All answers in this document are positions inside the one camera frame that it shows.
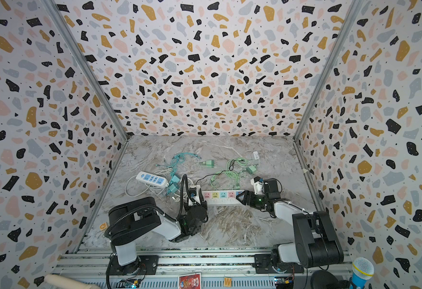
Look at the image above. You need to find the black round object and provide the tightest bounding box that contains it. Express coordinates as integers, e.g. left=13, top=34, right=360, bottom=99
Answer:
left=310, top=270, right=340, bottom=289

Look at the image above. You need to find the red snack packet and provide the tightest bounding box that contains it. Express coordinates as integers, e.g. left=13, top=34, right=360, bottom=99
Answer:
left=178, top=273, right=202, bottom=289

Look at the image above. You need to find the white rectangular charger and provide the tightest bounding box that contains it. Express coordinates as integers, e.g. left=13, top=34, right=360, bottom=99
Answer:
left=253, top=151, right=260, bottom=160

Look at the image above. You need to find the light green cable bundle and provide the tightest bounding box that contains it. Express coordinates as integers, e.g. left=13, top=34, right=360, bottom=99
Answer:
left=210, top=157, right=255, bottom=190

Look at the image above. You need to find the light green charger plug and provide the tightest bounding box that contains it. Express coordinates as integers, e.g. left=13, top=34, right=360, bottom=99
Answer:
left=200, top=160, right=215, bottom=168

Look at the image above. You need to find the small yellow tag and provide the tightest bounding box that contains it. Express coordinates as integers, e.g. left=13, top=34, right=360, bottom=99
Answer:
left=223, top=277, right=232, bottom=288

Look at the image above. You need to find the small white blue power strip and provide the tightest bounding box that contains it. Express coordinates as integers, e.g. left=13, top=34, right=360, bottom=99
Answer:
left=135, top=171, right=169, bottom=189

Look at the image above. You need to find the small strip white cord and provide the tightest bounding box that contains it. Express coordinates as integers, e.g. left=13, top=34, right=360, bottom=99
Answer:
left=125, top=167, right=176, bottom=197

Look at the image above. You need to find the large colourful power strip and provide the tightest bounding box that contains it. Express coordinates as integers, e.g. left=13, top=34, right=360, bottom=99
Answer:
left=202, top=190, right=243, bottom=206

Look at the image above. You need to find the teal multi-head cable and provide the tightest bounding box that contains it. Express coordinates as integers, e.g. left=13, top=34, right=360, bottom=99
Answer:
left=167, top=151, right=201, bottom=178

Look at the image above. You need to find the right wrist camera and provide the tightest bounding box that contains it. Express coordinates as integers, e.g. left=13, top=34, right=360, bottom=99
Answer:
left=251, top=177, right=283, bottom=199

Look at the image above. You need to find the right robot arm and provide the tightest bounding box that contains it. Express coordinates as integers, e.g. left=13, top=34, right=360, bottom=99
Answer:
left=236, top=190, right=344, bottom=273

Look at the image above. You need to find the black usb cable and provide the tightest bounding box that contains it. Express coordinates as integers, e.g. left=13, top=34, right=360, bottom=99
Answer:
left=195, top=158, right=237, bottom=189

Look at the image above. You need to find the teal charger plug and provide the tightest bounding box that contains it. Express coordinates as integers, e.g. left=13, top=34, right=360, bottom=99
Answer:
left=170, top=175, right=181, bottom=185
left=168, top=183, right=180, bottom=195

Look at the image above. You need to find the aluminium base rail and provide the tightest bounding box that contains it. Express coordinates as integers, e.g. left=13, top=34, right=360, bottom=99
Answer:
left=53, top=247, right=351, bottom=289

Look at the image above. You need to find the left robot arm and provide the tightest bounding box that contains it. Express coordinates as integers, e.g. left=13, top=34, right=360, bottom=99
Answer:
left=104, top=175, right=209, bottom=277

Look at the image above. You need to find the blue toy microphone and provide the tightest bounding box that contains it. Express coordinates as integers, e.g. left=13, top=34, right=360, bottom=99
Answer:
left=349, top=257, right=374, bottom=289

